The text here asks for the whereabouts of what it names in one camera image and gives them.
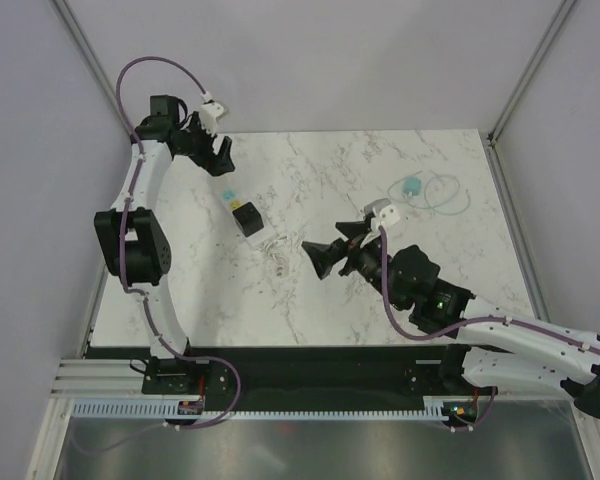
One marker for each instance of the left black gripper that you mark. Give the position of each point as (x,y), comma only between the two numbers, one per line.
(217,165)

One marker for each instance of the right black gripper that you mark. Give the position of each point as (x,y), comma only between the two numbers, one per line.
(325,256)

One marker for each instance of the black cube plug adapter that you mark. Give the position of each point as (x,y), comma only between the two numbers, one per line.
(248,219)

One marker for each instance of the teal charger adapter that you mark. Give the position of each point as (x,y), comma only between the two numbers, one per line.
(411,186)

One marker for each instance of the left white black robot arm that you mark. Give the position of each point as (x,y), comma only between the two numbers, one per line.
(134,246)

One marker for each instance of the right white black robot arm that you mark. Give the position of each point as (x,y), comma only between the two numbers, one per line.
(493,347)

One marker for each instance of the white power strip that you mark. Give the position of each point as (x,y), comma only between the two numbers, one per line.
(231,200)

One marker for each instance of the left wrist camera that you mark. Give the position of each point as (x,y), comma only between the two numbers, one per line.
(210,114)

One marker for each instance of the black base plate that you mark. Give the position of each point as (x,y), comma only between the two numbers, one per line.
(314,378)

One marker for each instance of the left aluminium frame post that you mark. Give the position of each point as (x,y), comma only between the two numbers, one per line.
(82,44)

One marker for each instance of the aluminium frame post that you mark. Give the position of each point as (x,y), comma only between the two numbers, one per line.
(82,44)
(540,54)

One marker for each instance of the white slotted cable duct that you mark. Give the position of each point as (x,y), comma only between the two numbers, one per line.
(162,409)

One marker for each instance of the aluminium front rail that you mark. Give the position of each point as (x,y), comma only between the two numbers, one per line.
(86,378)

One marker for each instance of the right aluminium frame post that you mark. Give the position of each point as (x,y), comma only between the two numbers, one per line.
(540,54)

